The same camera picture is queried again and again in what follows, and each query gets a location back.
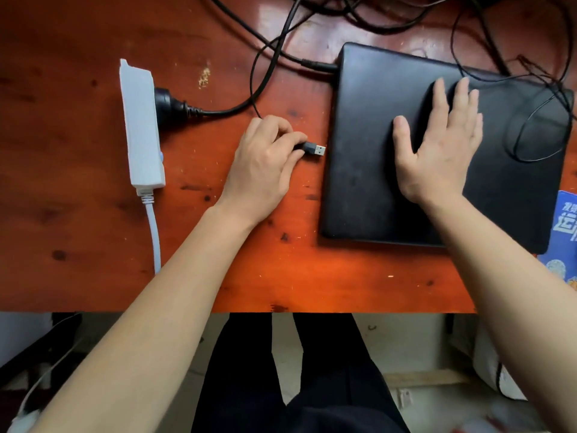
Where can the person's left hand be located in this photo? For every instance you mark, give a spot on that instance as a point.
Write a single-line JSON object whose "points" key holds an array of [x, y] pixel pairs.
{"points": [[259, 169]]}

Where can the person's right hand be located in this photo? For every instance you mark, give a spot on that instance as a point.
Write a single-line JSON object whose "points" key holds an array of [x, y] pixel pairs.
{"points": [[439, 162]]}

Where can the person's left thumb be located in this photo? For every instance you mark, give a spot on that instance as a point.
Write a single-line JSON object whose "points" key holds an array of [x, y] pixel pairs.
{"points": [[293, 164]]}

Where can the person's right little finger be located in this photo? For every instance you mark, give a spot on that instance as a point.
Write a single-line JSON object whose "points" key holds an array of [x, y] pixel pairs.
{"points": [[478, 128]]}

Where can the person's right middle finger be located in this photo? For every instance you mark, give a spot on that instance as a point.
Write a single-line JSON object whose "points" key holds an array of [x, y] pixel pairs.
{"points": [[459, 103]]}

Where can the person's right thumb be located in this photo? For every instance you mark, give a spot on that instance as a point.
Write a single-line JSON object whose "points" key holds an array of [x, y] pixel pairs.
{"points": [[403, 137]]}

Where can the black laptop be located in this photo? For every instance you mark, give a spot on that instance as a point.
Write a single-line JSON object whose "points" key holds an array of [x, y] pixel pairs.
{"points": [[444, 153]]}

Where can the person's right forearm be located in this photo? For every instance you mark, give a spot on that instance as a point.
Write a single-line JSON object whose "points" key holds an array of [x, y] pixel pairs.
{"points": [[509, 306]]}

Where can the person's left forearm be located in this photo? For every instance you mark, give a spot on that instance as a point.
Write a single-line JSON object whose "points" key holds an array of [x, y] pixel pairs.
{"points": [[148, 329]]}

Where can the blue printed packet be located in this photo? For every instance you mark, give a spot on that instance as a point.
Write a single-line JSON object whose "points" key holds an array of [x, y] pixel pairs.
{"points": [[563, 236]]}

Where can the white power strip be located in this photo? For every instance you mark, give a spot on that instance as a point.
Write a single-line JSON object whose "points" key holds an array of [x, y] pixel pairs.
{"points": [[140, 130]]}

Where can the person's black trousers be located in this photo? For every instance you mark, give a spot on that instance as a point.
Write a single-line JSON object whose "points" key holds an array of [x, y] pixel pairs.
{"points": [[306, 378]]}

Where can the wooden plank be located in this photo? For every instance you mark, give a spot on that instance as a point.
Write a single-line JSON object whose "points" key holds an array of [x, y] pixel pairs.
{"points": [[426, 377]]}

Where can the white bag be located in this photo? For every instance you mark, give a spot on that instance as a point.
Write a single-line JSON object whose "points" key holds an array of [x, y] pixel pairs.
{"points": [[496, 369]]}

